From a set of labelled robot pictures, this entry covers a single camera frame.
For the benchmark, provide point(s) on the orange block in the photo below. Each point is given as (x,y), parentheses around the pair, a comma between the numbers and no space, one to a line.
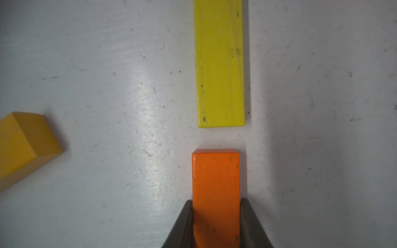
(216,198)

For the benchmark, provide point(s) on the yellow-orange block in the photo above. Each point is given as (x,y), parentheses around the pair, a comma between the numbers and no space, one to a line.
(27,143)

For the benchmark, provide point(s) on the yellow-green long block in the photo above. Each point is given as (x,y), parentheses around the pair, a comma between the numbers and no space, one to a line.
(219,62)

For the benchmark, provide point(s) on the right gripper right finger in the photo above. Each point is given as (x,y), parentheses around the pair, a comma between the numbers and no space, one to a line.
(252,234)

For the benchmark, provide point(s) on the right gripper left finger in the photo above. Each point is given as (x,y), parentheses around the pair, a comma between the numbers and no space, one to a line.
(181,235)

